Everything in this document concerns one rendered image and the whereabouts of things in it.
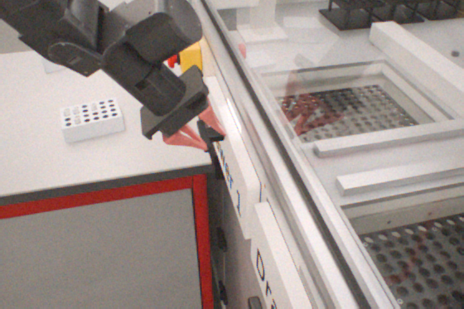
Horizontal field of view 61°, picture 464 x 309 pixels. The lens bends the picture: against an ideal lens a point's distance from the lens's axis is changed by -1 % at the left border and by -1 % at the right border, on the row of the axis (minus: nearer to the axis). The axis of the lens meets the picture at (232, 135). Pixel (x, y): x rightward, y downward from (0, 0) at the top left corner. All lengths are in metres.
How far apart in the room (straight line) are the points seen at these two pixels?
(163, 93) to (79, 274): 0.64
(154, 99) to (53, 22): 0.15
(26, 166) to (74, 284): 0.34
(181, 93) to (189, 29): 0.10
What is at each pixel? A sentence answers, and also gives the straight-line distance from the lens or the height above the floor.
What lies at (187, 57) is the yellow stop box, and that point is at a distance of 0.88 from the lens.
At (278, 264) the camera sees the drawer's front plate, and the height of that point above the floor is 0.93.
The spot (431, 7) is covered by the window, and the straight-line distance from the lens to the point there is 0.22.
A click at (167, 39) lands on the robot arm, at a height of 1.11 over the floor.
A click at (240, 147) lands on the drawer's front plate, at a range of 0.56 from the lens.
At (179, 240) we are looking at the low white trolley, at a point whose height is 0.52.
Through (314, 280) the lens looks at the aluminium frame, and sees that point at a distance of 0.38.
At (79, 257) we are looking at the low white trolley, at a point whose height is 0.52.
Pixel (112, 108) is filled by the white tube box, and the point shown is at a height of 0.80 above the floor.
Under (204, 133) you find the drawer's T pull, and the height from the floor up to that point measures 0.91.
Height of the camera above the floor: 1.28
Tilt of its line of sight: 37 degrees down
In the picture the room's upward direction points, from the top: straight up
